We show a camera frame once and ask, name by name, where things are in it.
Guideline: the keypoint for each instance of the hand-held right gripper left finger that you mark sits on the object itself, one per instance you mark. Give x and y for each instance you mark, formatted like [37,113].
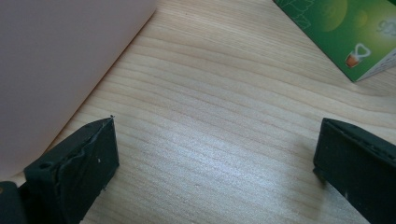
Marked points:
[77,168]

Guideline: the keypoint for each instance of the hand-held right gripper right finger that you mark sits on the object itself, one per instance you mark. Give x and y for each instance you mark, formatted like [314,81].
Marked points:
[358,168]

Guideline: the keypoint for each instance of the green tea box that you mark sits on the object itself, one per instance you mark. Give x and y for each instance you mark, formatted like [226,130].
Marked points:
[339,28]

